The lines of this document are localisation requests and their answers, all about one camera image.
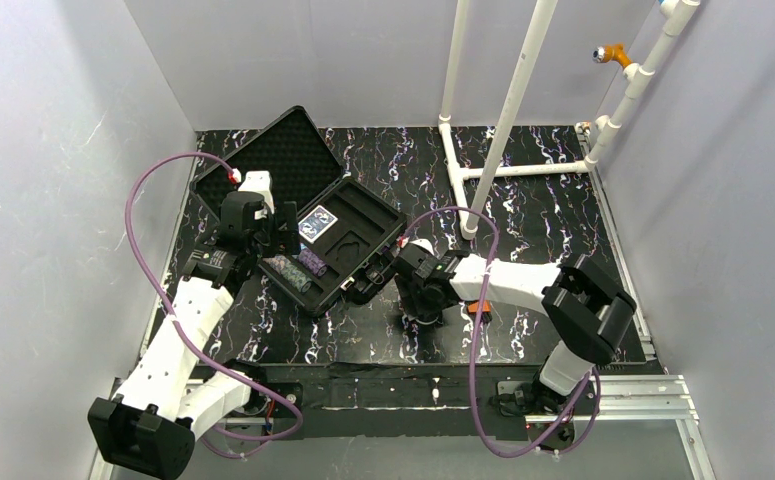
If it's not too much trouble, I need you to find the black orange hex key set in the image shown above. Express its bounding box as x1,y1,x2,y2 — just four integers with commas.
466,301,492,325

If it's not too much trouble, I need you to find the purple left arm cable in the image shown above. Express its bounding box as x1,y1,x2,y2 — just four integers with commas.
124,152,305,461

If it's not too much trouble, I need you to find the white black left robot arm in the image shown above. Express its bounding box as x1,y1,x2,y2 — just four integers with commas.
88,191,303,479

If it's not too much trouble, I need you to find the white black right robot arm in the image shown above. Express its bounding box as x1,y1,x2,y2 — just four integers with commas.
392,242,637,397

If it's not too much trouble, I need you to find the dark blue poker chip stack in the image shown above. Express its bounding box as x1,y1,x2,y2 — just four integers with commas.
265,256,312,294

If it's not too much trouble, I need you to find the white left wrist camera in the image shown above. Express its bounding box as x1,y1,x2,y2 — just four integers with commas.
229,168,275,213

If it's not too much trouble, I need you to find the orange mounted camera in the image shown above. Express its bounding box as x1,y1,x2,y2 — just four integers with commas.
592,43,632,69

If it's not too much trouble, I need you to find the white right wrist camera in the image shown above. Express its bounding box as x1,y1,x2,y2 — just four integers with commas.
398,237,435,255

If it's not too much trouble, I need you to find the purple poker chip stack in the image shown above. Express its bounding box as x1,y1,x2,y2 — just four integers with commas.
297,248,328,278

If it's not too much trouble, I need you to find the black poker set case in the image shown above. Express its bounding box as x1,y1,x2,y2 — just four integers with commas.
191,106,407,315

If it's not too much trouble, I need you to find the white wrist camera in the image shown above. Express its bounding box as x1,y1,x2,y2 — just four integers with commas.
229,168,275,213
398,237,435,255

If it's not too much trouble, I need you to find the white PVC pipe frame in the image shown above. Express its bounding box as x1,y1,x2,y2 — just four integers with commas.
438,0,702,241

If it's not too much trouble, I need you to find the blue playing card deck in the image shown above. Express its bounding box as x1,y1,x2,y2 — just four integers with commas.
298,205,338,243

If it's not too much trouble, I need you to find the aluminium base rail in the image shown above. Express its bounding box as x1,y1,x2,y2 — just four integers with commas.
88,374,717,480

